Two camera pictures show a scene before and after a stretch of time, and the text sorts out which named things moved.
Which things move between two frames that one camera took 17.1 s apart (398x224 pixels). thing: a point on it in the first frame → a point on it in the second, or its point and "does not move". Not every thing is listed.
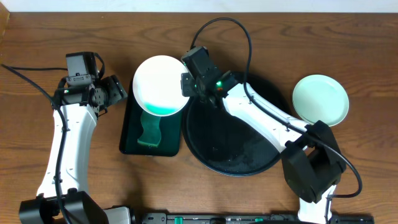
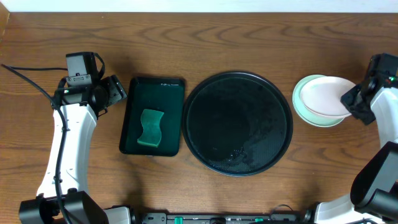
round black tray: (224, 144) does not move
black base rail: (165, 218) does not move
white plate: (157, 86) → (321, 95)
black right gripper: (186, 89) → (349, 98)
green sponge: (151, 135) does not move
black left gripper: (116, 89) does not move
